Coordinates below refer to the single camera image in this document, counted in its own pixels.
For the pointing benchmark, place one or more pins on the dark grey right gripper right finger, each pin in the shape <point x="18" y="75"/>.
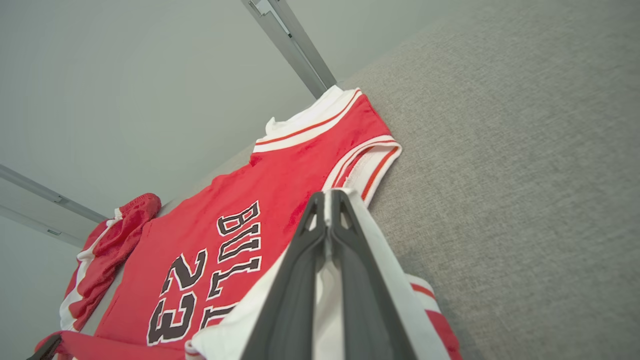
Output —
<point x="365" y="300"/>

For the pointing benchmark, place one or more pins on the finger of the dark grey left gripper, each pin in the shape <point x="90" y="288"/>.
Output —
<point x="49" y="348"/>

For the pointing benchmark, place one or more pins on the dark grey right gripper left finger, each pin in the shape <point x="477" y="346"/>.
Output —
<point x="295" y="300"/>

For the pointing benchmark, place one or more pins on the red shorts with white stripe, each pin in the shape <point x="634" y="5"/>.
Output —
<point x="117" y="240"/>

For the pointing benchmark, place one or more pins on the grey metal partition post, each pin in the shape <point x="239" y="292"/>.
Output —
<point x="45" y="192"/>
<point x="35" y="225"/>
<point x="295" y="45"/>

